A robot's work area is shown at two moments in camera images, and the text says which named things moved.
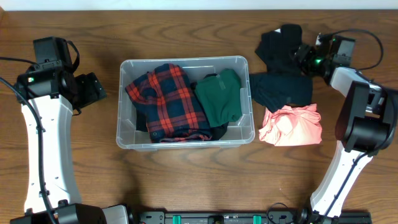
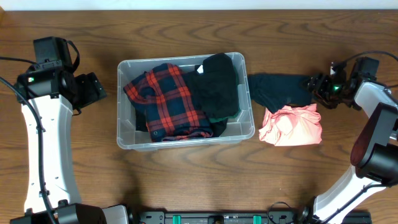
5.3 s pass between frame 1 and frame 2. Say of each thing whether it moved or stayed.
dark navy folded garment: stayed
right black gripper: moved
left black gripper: stayed
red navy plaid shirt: stayed
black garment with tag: moved
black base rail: stayed
